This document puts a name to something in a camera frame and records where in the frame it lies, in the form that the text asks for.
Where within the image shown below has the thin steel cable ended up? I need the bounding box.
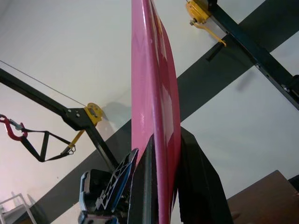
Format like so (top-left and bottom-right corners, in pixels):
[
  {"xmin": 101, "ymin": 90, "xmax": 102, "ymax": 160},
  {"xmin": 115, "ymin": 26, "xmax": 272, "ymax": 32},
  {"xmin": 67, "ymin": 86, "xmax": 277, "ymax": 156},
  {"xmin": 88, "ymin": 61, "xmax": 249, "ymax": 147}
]
[{"xmin": 0, "ymin": 60, "xmax": 87, "ymax": 108}]

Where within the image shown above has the white metal rack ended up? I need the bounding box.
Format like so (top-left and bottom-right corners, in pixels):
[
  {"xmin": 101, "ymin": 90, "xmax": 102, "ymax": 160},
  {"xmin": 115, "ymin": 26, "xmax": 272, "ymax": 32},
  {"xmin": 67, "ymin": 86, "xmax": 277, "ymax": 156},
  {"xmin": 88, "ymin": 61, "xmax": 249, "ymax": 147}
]
[{"xmin": 0, "ymin": 191, "xmax": 36, "ymax": 224}]

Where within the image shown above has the yellow strap with carabiner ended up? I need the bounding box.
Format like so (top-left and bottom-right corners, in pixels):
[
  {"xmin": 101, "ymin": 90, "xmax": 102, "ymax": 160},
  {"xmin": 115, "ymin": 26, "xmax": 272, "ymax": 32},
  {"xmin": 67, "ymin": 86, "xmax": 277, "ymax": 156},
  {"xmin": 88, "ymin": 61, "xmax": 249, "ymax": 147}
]
[{"xmin": 61, "ymin": 129, "xmax": 85, "ymax": 156}]

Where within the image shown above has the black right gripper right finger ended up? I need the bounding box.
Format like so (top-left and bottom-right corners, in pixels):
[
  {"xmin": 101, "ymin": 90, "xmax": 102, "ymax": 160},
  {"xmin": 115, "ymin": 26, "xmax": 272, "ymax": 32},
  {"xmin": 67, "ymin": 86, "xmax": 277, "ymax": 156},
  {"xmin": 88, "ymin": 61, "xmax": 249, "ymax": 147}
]
[{"xmin": 177, "ymin": 127, "xmax": 235, "ymax": 224}]

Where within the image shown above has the red metal hook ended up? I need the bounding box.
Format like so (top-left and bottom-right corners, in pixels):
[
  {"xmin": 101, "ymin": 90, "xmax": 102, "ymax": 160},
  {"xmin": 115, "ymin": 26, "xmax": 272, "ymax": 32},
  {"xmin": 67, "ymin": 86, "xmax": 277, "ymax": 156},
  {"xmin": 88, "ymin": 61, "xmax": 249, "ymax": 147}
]
[{"xmin": 0, "ymin": 114, "xmax": 28, "ymax": 141}]

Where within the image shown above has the black webbing strap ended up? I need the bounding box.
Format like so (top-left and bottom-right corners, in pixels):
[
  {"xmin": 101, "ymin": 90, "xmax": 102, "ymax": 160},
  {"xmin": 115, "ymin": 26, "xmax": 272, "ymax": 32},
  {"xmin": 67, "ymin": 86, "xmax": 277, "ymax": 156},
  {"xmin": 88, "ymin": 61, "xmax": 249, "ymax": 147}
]
[{"xmin": 20, "ymin": 127, "xmax": 71, "ymax": 163}]

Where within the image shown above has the brown wooden furniture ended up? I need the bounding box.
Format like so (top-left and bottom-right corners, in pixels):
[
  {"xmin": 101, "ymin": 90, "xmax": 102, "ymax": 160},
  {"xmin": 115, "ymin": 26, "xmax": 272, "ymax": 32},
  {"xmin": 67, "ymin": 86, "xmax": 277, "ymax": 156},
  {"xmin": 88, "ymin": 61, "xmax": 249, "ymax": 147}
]
[{"xmin": 226, "ymin": 170, "xmax": 299, "ymax": 224}]

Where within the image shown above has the black metal gantry beam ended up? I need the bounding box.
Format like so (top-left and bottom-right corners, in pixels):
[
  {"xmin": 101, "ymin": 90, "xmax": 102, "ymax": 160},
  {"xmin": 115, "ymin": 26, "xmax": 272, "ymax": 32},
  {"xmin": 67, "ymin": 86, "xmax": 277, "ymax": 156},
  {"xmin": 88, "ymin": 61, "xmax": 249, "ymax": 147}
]
[{"xmin": 205, "ymin": 0, "xmax": 299, "ymax": 111}]

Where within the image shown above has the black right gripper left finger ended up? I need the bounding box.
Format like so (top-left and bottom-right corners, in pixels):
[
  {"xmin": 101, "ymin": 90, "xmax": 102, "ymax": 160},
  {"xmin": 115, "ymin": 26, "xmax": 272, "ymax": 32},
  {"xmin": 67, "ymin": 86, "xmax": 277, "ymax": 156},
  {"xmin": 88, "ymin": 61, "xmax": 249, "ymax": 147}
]
[{"xmin": 127, "ymin": 134, "xmax": 160, "ymax": 224}]

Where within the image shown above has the yellow hand winch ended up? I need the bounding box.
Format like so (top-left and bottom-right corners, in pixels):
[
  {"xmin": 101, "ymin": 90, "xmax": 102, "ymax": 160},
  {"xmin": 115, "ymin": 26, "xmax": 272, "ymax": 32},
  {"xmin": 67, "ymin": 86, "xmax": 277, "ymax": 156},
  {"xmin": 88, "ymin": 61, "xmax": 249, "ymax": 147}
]
[{"xmin": 185, "ymin": 0, "xmax": 228, "ymax": 48}]

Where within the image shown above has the finger of the black ribbed left gripper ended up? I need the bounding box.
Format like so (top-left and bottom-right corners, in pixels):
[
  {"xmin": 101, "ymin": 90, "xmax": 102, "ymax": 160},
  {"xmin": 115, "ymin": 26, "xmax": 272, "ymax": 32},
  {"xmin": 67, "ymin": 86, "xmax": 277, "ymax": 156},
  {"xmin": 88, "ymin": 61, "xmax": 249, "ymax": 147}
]
[{"xmin": 95, "ymin": 148, "xmax": 139, "ymax": 213}]

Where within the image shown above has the pink plastic plate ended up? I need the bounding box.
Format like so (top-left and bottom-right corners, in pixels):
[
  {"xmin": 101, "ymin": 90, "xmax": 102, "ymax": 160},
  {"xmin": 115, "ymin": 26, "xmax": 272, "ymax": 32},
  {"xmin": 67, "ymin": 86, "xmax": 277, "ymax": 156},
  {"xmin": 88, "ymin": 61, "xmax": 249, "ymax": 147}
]
[{"xmin": 130, "ymin": 0, "xmax": 182, "ymax": 224}]

